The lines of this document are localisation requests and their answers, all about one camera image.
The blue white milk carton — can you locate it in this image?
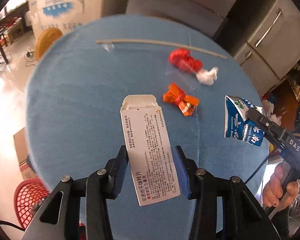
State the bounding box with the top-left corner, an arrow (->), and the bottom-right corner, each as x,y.
224,95 -> 264,147

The white tissue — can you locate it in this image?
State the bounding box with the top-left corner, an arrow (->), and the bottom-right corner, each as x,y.
196,67 -> 218,86

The white medicine box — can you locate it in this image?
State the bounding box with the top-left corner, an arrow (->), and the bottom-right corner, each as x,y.
120,95 -> 180,206

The red wrapper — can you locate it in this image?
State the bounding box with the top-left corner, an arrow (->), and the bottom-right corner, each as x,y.
168,48 -> 203,73

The person's right hand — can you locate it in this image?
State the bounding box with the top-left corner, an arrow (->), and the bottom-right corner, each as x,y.
262,163 -> 299,211

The red plastic basket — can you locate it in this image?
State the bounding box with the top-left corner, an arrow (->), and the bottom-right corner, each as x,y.
13,178 -> 49,229

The brown cardboard box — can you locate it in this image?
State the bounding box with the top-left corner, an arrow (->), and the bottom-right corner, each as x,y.
13,127 -> 38,179

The orange crumpled wrapper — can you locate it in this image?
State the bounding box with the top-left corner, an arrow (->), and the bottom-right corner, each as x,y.
162,83 -> 200,116

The clear plastic wrapper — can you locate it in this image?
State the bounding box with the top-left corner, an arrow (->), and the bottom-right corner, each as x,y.
165,62 -> 201,92

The blue table cloth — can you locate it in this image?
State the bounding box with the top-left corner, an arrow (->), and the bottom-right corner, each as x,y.
25,15 -> 271,240

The long white stick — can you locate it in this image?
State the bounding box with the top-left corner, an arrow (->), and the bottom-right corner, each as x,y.
96,38 -> 227,59

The yellow electric fan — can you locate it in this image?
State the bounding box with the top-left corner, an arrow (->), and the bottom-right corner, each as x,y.
34,27 -> 63,61

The white chest freezer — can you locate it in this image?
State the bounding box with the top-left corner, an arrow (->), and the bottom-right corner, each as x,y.
27,0 -> 131,40

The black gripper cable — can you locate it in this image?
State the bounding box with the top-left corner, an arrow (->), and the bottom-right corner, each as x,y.
244,154 -> 269,184

